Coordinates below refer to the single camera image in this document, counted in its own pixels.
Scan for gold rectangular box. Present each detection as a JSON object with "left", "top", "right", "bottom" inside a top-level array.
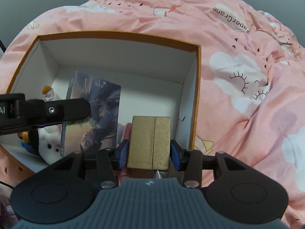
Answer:
[{"left": 127, "top": 116, "right": 171, "bottom": 171}]

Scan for pink printed blanket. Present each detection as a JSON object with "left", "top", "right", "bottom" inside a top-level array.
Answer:
[{"left": 0, "top": 0, "right": 305, "bottom": 229}]

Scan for pink fabric pouch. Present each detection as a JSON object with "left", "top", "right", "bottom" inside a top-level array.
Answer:
[{"left": 117, "top": 123, "right": 133, "bottom": 148}]

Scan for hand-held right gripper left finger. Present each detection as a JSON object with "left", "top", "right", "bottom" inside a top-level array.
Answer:
[{"left": 51, "top": 139, "right": 129, "bottom": 189}]

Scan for orange-edged white cardboard box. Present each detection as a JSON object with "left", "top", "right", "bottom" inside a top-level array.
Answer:
[{"left": 0, "top": 31, "right": 202, "bottom": 174}]

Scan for white plush toy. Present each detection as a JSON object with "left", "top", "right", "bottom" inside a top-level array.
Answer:
[{"left": 38, "top": 124, "right": 65, "bottom": 165}]

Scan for purple fuzzy clothing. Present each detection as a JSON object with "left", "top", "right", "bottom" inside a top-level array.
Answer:
[{"left": 0, "top": 196, "right": 17, "bottom": 229}]

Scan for duck plush toy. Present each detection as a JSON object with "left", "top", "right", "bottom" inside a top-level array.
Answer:
[{"left": 18, "top": 85, "right": 62, "bottom": 156}]

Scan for illustrated book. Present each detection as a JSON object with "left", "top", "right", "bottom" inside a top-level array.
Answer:
[{"left": 61, "top": 70, "right": 121, "bottom": 158}]

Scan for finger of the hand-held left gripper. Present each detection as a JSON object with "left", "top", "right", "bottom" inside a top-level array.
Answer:
[
  {"left": 26, "top": 122, "right": 63, "bottom": 131},
  {"left": 25, "top": 98, "right": 91, "bottom": 124}
]

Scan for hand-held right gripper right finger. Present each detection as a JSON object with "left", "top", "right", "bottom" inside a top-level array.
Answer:
[{"left": 170, "top": 140, "right": 248, "bottom": 189}]

